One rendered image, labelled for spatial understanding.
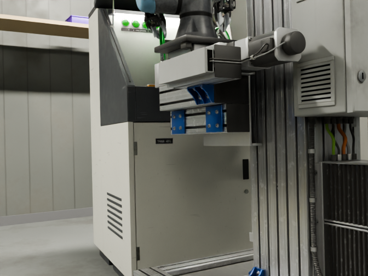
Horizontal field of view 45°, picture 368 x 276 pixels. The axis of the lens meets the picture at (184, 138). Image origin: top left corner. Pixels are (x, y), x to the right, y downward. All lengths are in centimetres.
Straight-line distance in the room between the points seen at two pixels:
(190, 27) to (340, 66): 56
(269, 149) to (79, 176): 303
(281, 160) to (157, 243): 87
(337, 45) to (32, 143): 332
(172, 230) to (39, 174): 230
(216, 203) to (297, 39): 115
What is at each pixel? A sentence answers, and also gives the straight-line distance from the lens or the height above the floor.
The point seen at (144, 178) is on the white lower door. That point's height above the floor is 53.
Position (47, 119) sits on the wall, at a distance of 420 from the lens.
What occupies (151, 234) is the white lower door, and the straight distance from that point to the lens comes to 205.
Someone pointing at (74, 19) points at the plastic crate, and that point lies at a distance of 393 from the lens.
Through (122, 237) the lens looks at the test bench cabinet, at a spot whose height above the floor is 25.
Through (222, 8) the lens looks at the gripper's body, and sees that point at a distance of 215.
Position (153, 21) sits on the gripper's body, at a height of 126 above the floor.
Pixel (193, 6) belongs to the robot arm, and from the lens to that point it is 156.
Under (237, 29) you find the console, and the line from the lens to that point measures 263.
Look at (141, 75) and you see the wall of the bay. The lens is 259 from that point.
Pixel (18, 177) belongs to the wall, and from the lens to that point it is 415.
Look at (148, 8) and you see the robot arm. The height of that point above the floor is 115.
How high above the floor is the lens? 71
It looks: level
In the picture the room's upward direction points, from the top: 1 degrees counter-clockwise
